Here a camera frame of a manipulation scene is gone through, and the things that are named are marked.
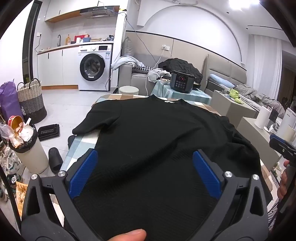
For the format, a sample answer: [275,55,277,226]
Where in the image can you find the white crumpled cloth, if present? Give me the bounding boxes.
[147,68,171,82]

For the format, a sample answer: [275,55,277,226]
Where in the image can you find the white curtain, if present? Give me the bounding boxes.
[251,35,284,100]

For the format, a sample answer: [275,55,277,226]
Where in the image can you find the small grey cabinet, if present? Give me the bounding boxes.
[211,89,259,122]

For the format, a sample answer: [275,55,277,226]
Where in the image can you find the white trash bin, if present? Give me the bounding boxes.
[8,115,49,174]

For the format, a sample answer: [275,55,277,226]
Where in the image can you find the white base cabinets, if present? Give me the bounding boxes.
[37,45,80,90]

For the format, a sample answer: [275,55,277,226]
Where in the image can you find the black knit shirt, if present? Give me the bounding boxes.
[72,95,273,241]

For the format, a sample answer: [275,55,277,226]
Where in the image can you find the houndstooth pillow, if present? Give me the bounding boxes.
[132,66,153,75]

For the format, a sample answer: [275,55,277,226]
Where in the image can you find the grey cushion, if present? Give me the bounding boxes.
[121,37,135,57]

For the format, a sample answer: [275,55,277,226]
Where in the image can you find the black quilted jacket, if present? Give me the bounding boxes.
[158,58,203,85]

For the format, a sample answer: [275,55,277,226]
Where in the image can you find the round white stool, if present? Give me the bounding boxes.
[119,86,139,95]

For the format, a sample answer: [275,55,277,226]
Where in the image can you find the green toy figure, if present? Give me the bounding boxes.
[229,88,243,103]

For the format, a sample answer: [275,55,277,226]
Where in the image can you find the person's right hand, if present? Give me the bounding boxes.
[277,160,292,200]

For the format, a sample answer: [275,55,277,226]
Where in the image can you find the black framed door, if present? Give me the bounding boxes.
[22,0,43,81]

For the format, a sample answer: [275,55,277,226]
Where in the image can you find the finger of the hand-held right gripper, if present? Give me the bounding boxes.
[269,134,296,160]

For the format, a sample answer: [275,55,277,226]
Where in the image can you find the white washing machine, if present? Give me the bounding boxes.
[78,44,113,91]

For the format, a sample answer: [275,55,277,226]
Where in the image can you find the blue pillow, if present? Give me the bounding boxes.
[209,74,235,86]

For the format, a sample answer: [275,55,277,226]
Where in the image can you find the person's left hand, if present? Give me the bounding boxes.
[108,228,147,241]

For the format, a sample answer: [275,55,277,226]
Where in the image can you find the blue checked side table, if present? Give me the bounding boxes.
[151,79,212,105]

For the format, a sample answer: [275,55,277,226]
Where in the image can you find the dark pressure cooker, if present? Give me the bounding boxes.
[169,70,197,93]

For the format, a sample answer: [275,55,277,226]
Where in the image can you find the shoe rack with shoes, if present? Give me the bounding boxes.
[0,137,26,209]

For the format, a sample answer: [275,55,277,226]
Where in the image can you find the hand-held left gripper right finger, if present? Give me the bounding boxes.
[193,149,270,241]

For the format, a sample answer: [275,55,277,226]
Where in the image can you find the purple bag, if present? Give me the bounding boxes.
[0,80,25,121]

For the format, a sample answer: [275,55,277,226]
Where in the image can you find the grey bed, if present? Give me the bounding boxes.
[206,54,287,118]

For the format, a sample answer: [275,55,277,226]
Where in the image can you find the black floor tray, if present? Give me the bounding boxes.
[38,124,60,142]

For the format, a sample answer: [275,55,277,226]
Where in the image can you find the steel range hood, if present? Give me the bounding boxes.
[80,6,120,19]

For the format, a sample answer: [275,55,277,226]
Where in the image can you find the woven laundry basket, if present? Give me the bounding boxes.
[17,78,48,124]

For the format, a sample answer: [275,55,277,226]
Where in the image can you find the white paper towel roll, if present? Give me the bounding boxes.
[254,108,271,129]

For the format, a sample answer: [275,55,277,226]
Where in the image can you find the grey sofa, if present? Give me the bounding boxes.
[118,56,162,96]

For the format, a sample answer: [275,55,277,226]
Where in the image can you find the large grey cabinet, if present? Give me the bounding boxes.
[237,117,287,172]

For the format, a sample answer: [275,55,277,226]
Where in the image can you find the light grey garment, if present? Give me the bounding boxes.
[111,56,145,70]

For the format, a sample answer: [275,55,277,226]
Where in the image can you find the white wall cabinets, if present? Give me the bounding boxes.
[45,0,100,24]

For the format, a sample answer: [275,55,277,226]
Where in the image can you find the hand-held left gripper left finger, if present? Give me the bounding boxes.
[21,148,100,241]

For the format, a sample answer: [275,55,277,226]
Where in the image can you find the black slipper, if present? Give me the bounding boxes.
[48,147,63,174]

